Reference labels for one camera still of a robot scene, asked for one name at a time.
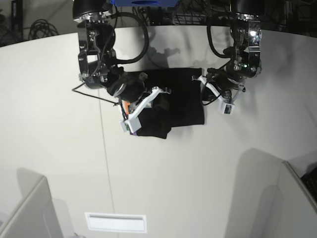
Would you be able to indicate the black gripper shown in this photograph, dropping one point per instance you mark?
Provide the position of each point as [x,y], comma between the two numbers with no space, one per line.
[130,87]
[223,81]

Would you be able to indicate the black T-shirt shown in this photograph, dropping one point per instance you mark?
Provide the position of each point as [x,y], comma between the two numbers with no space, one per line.
[182,107]

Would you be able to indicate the blue box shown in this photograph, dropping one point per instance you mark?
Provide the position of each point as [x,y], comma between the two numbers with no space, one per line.
[150,3]

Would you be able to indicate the white label plate on table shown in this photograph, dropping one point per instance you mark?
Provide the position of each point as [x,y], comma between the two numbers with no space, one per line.
[119,223]

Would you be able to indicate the black keyboard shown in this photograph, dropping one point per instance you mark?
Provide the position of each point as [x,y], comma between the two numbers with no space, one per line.
[310,182]

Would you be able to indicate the right grey partition panel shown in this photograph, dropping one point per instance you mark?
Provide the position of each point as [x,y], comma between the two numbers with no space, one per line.
[286,209]

